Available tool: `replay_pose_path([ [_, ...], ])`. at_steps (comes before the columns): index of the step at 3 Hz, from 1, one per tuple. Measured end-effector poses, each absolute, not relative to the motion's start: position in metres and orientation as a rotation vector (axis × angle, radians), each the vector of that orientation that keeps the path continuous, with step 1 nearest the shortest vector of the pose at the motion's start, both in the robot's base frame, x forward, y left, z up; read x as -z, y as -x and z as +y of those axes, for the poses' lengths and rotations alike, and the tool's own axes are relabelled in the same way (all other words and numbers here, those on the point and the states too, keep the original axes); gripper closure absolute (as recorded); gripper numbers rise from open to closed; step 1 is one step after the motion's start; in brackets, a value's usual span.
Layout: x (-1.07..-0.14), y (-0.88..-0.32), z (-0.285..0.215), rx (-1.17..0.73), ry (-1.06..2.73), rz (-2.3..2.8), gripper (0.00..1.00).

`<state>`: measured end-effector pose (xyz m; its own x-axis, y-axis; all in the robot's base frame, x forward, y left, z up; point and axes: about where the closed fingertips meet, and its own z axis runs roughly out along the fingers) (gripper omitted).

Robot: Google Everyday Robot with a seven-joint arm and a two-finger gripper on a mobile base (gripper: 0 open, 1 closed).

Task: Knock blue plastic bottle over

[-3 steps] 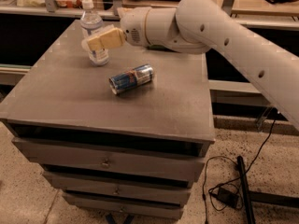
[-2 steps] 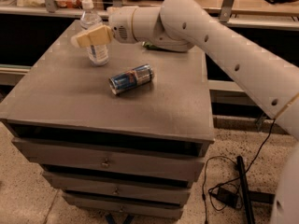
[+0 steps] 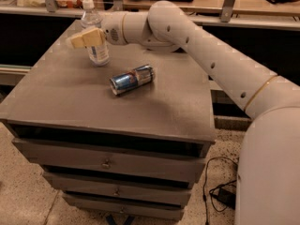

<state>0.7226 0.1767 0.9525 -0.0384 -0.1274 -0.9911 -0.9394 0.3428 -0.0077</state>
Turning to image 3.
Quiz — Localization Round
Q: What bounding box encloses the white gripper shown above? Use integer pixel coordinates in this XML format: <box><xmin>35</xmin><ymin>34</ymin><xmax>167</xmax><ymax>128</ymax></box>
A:
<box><xmin>66</xmin><ymin>12</ymin><xmax>127</xmax><ymax>49</ymax></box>

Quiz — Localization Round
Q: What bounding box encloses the clear plastic water bottle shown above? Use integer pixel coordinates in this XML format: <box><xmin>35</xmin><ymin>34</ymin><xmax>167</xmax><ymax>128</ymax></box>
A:
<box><xmin>81</xmin><ymin>0</ymin><xmax>109</xmax><ymax>67</ymax></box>

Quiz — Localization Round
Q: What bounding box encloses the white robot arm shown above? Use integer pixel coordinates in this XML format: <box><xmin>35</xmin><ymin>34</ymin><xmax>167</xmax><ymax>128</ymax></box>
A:
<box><xmin>67</xmin><ymin>1</ymin><xmax>300</xmax><ymax>225</ymax></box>

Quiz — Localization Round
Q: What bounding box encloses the blue silver energy drink can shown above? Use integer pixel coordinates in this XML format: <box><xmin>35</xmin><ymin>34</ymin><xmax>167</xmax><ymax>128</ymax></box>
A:
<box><xmin>110</xmin><ymin>65</ymin><xmax>155</xmax><ymax>96</ymax></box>

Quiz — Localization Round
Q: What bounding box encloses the grey drawer cabinet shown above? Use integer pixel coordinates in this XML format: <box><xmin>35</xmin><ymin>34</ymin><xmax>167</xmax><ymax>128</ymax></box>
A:
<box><xmin>0</xmin><ymin>19</ymin><xmax>217</xmax><ymax>222</ymax></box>

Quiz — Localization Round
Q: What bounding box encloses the top grey drawer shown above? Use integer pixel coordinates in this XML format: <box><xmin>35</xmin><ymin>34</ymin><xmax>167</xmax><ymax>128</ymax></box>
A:
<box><xmin>12</xmin><ymin>138</ymin><xmax>204</xmax><ymax>183</ymax></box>

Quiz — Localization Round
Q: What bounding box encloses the grey drawer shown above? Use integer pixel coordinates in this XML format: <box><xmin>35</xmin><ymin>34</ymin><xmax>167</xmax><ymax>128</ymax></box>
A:
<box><xmin>63</xmin><ymin>193</ymin><xmax>184</xmax><ymax>220</ymax></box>
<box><xmin>12</xmin><ymin>138</ymin><xmax>204</xmax><ymax>183</ymax></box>
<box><xmin>43</xmin><ymin>172</ymin><xmax>191</xmax><ymax>207</ymax></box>

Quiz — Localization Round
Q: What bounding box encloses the middle grey drawer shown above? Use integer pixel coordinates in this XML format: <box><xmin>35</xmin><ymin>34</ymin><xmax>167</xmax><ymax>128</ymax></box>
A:
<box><xmin>43</xmin><ymin>172</ymin><xmax>191</xmax><ymax>207</ymax></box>

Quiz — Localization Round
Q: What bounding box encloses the bottom grey drawer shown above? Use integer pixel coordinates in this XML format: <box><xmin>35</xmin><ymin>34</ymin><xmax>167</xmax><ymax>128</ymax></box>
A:
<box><xmin>63</xmin><ymin>193</ymin><xmax>184</xmax><ymax>220</ymax></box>

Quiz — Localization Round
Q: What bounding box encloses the black power adapter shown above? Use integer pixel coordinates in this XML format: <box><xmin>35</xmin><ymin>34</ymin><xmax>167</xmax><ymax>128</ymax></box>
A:
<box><xmin>217</xmin><ymin>188</ymin><xmax>236</xmax><ymax>209</ymax></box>

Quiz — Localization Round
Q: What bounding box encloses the metal railing frame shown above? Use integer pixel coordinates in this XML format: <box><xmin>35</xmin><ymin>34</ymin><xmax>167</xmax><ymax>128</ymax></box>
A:
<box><xmin>0</xmin><ymin>0</ymin><xmax>300</xmax><ymax>32</ymax></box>

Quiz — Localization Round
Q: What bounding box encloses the black power cable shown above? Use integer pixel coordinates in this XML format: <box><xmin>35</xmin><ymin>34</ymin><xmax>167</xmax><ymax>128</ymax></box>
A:
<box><xmin>202</xmin><ymin>156</ymin><xmax>239</xmax><ymax>225</ymax></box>

